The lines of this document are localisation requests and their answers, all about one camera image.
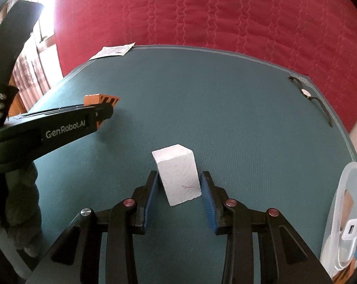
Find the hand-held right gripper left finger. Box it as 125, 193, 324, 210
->
26, 171, 159, 284

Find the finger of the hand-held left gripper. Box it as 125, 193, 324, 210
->
84, 103, 114, 125

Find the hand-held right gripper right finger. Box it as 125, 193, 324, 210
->
200, 172, 333, 284

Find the orange striped block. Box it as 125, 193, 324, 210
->
84, 94, 120, 129
334, 268, 357, 282

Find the white foam block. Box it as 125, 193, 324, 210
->
152, 144, 203, 207

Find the clear plastic container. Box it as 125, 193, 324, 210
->
320, 162, 357, 281

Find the white wall charger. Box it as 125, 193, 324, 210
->
338, 218, 357, 270

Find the person's left hand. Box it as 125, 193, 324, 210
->
0, 163, 43, 258

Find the wooden cabinet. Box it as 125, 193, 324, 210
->
7, 95, 25, 119

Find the white paper leaflet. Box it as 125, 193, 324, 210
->
90, 43, 136, 60

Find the patterned curtain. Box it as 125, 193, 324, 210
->
7, 35, 51, 110

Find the window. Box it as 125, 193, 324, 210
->
18, 0, 63, 46

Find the red quilted blanket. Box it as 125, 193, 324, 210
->
52, 0, 357, 133

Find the black wristwatch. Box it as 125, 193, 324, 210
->
289, 76, 334, 128

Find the black strap with striped band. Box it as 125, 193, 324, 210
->
0, 1, 45, 131

